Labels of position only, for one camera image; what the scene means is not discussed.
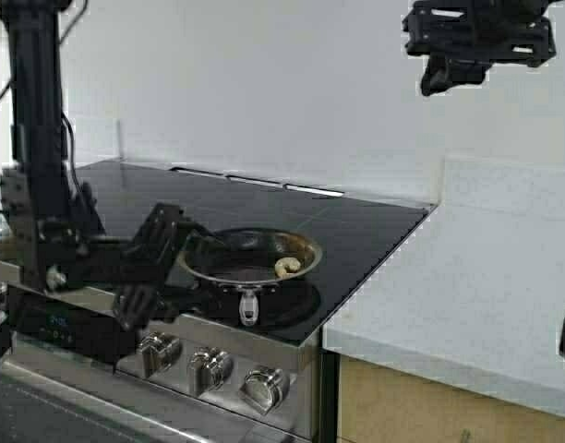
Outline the stainless steel induction stove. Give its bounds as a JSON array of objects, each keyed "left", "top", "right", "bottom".
[{"left": 0, "top": 162, "right": 431, "bottom": 442}]

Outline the wooden cabinet under counter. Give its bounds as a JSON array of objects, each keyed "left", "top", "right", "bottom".
[{"left": 338, "top": 356, "right": 565, "bottom": 442}]

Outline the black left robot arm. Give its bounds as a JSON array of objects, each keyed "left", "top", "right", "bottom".
[{"left": 0, "top": 1, "right": 209, "bottom": 330}]

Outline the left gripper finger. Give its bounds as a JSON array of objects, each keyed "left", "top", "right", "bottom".
[{"left": 177, "top": 221, "right": 227, "bottom": 250}]

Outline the middle chrome stove knob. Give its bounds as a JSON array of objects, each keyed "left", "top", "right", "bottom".
[{"left": 186, "top": 348, "right": 234, "bottom": 397}]

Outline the small black frying pan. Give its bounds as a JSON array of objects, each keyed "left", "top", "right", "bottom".
[{"left": 177, "top": 228, "right": 323, "bottom": 329}]

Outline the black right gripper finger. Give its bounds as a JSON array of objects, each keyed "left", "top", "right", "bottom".
[{"left": 420, "top": 54, "right": 492, "bottom": 96}]

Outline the left chrome stove knob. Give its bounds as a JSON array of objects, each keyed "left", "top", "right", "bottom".
[{"left": 137, "top": 331, "right": 183, "bottom": 378}]

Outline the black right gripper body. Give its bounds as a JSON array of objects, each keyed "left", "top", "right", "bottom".
[{"left": 402, "top": 0, "right": 557, "bottom": 68}]

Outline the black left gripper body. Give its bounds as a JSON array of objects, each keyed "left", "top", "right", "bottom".
[{"left": 37, "top": 203, "right": 186, "bottom": 330}]

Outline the raw grey shrimp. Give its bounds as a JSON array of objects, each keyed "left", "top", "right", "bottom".
[{"left": 274, "top": 257, "right": 302, "bottom": 279}]

